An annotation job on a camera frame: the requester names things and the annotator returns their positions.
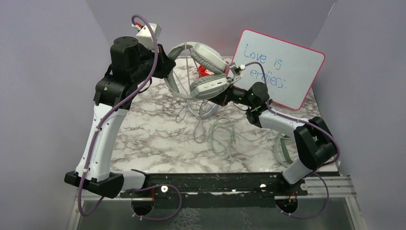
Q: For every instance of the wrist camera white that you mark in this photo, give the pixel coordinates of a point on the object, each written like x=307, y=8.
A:
x=144, y=36
x=236, y=70

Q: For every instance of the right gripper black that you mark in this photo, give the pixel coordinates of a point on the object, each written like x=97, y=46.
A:
x=223, y=98

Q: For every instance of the red plastic bin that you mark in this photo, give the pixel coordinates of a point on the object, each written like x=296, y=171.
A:
x=203, y=71

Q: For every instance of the pink framed whiteboard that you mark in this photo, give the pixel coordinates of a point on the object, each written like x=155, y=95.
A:
x=288, y=69

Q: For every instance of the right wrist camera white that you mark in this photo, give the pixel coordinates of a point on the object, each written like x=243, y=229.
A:
x=236, y=70

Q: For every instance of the green headphones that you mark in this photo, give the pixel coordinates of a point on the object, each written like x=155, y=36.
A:
x=281, y=152

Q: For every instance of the aluminium frame rail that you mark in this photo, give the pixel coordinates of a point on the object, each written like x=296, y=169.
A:
x=338, y=187

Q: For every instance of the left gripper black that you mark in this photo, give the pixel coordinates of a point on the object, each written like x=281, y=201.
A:
x=164, y=63

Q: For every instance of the white headphones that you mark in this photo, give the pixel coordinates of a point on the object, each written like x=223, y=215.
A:
x=202, y=109

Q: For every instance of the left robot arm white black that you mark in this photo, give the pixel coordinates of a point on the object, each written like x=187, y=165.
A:
x=133, y=65

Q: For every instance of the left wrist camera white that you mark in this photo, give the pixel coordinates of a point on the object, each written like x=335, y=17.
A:
x=144, y=36

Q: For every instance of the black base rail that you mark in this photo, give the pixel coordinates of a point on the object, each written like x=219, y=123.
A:
x=215, y=190

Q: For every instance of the grey headphones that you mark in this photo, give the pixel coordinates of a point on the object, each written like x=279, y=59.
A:
x=212, y=79

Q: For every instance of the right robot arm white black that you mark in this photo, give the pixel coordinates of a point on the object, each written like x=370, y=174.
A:
x=315, y=145

